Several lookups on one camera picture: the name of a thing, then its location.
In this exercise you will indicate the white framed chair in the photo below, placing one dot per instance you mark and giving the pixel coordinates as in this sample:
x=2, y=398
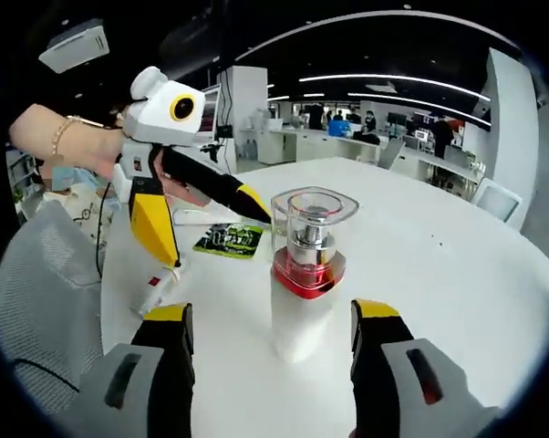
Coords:
x=495, y=201

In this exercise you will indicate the grey mesh office chair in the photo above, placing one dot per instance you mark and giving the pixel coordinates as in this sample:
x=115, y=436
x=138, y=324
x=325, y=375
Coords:
x=42, y=292

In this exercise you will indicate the long white office desk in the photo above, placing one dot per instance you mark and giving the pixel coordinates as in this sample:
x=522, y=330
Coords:
x=311, y=146

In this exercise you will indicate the person's left hand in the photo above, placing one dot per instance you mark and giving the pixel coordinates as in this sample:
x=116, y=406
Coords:
x=96, y=153

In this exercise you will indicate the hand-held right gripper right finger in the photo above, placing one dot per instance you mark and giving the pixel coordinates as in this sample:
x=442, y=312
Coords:
x=379, y=374

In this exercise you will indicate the white ceiling air conditioner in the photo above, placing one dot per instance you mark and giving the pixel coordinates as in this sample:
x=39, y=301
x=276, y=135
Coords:
x=74, y=48

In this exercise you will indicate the large white skincare bottle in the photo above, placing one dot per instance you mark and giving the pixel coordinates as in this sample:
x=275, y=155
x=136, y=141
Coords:
x=302, y=319

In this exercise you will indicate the open white laptop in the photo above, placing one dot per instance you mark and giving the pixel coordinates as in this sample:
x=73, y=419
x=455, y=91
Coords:
x=211, y=109

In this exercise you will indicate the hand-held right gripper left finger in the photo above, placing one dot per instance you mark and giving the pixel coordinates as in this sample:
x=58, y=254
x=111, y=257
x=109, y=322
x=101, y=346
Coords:
x=165, y=374

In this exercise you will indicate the white desk with legs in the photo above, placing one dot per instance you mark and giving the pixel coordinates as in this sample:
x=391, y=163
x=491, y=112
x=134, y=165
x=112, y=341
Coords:
x=420, y=159

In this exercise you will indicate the long ceiling light strip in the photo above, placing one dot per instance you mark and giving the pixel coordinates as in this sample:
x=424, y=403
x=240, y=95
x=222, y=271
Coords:
x=393, y=76
x=416, y=101

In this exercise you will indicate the green black skincare sachet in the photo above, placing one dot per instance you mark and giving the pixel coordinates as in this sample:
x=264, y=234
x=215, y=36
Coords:
x=229, y=242

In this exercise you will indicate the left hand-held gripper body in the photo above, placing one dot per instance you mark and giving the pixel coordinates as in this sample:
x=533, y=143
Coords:
x=156, y=118

